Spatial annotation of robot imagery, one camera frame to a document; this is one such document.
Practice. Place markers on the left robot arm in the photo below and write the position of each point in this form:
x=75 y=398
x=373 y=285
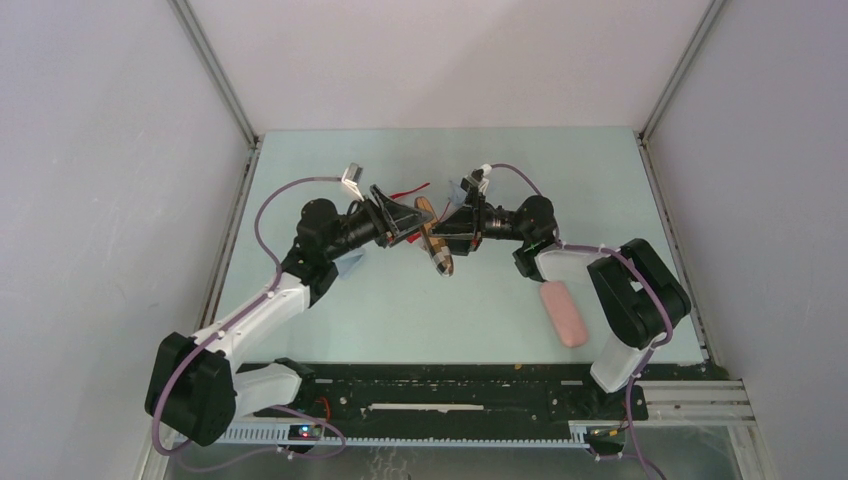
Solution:
x=198 y=386

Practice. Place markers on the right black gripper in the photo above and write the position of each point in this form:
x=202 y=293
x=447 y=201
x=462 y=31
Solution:
x=463 y=230

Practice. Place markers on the aluminium frame post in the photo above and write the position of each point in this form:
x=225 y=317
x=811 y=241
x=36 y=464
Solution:
x=695 y=44
x=200 y=42

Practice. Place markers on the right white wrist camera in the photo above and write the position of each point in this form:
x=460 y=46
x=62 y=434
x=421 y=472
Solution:
x=477 y=180

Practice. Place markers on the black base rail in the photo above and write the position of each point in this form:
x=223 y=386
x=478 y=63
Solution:
x=462 y=402

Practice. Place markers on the right aluminium frame post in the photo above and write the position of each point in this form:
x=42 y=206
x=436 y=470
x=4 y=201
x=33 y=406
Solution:
x=695 y=44

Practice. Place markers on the red frame sunglasses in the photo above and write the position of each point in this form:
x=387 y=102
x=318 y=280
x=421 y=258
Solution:
x=400 y=195

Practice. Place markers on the left aluminium frame post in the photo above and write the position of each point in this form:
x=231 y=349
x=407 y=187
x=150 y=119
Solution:
x=200 y=42

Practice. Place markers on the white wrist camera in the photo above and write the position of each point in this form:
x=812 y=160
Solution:
x=477 y=180
x=350 y=180

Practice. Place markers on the plaid brown glasses case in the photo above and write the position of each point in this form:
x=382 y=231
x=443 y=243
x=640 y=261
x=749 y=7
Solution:
x=441 y=257

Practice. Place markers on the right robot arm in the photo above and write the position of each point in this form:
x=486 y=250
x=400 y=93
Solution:
x=640 y=298

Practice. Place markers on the blue cleaning cloth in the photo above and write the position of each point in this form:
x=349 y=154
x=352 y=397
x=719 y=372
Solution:
x=348 y=262
x=457 y=194

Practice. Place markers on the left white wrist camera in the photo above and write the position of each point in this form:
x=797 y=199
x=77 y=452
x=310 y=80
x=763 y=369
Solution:
x=350 y=180

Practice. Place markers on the pink glasses case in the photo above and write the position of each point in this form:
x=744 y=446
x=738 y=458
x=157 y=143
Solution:
x=563 y=313

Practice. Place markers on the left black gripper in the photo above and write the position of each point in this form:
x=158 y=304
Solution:
x=400 y=219

